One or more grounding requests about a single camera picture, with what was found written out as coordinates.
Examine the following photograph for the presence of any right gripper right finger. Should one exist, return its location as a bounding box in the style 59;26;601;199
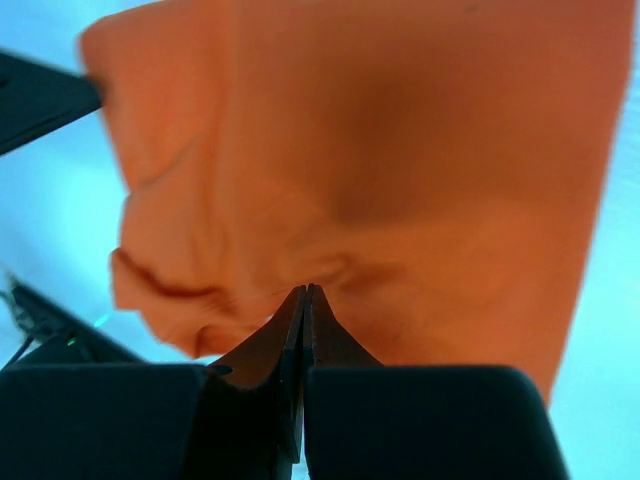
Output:
303;284;381;479

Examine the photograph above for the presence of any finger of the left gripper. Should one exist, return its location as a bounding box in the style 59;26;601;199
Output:
1;50;101;154

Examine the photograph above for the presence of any orange t shirt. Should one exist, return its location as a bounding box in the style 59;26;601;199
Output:
80;1;636;395

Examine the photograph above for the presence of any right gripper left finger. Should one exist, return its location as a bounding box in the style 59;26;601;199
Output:
211;286;305;463

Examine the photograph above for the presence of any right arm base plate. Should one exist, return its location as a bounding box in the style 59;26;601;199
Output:
1;274;142;369

